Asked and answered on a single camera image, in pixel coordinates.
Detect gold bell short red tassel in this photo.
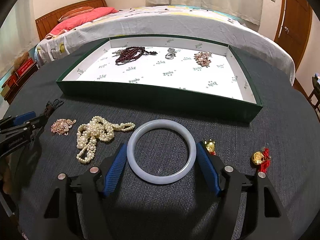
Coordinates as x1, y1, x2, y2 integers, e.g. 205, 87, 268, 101
204, 139, 216, 155

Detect black cord pendant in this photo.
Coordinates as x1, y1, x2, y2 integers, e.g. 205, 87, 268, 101
40, 99, 64, 119

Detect white pearl necklace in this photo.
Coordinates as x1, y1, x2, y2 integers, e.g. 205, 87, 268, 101
75, 115, 136, 165

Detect rose gold brooch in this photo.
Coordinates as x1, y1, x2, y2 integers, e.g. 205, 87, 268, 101
50, 119, 76, 135
194, 51, 212, 67

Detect gold bell long red cord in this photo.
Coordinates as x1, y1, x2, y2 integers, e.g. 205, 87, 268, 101
250, 147, 272, 174

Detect pale jade bangle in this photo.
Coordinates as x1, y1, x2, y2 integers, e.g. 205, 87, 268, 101
127, 119, 196, 185

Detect dark red bead bracelet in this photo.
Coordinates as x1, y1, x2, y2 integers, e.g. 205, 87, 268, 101
114, 45, 158, 66

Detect pearl ring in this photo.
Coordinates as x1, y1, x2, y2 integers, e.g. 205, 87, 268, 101
164, 47, 177, 61

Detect green jewelry tray box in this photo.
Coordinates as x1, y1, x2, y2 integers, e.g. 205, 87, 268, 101
57, 34, 263, 123

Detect wooden nightstand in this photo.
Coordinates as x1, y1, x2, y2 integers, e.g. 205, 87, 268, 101
1, 62, 39, 105

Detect red gift box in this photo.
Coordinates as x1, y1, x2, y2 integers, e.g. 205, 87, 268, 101
16, 57, 34, 78

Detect brown plush toy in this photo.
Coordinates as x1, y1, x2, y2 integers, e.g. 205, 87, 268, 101
10, 51, 30, 75

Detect dark grey table cloth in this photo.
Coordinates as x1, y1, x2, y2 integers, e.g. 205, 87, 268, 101
7, 41, 319, 239

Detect wooden headboard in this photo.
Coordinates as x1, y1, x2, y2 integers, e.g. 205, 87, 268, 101
35, 0, 107, 41

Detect small silver brooch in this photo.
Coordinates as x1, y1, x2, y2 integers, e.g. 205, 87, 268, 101
113, 49, 123, 56

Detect rose gold brooch in tray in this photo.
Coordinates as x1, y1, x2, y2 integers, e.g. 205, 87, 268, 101
194, 51, 212, 67

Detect pink pillow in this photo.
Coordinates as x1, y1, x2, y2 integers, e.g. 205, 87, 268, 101
45, 7, 119, 39

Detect orange patterned pillow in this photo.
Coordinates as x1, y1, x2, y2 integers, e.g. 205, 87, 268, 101
57, 7, 94, 22

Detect wooden chair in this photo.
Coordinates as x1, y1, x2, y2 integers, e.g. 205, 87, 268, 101
308, 73, 320, 111

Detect bed with patterned sheet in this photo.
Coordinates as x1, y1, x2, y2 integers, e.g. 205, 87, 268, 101
35, 5, 296, 83

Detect brown wooden door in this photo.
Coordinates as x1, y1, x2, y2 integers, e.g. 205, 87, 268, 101
275, 0, 312, 69

